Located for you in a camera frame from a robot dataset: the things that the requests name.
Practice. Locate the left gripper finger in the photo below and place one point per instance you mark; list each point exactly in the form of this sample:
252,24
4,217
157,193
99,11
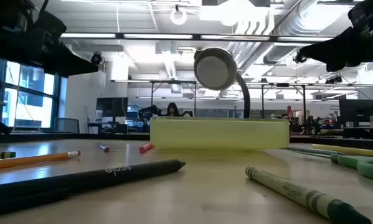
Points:
68,62

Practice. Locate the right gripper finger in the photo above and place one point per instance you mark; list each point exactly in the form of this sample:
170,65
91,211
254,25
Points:
332,49

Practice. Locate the pale pencil red eraser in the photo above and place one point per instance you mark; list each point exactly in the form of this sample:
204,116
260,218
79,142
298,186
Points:
102,147

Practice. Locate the yellow pencil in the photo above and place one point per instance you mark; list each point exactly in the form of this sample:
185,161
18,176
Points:
348,150

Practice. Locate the teal pencil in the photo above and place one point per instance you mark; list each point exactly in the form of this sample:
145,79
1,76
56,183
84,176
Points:
314,150

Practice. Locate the orange pencil with eraser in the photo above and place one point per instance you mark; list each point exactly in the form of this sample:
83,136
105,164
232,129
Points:
33,160

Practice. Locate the red marker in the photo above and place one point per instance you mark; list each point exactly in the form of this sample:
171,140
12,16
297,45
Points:
146,147

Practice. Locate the black pen white print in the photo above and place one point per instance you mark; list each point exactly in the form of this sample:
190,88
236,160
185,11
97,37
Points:
111,174

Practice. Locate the yellow translucent supply box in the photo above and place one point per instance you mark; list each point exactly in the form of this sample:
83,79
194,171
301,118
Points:
220,135

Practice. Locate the dark computer monitor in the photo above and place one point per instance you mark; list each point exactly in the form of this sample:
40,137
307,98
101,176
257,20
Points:
357,110
111,107

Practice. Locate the grey chair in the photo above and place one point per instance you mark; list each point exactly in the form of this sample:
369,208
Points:
66,126

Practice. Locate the overhead light bar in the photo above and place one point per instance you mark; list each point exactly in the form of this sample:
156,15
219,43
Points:
158,36

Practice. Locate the person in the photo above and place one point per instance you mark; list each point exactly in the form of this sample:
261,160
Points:
172,110

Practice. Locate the black desk lamp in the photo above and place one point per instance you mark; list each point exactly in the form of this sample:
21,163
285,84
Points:
215,68

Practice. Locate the black ceiling camera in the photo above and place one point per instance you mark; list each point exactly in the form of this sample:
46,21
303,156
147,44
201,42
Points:
197,53
298,58
96,58

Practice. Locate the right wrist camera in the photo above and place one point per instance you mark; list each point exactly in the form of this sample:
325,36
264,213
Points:
368,12

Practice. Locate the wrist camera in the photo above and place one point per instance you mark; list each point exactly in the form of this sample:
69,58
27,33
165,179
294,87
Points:
368,12
49,28

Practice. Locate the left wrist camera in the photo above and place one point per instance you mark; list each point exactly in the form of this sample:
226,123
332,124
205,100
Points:
49,28

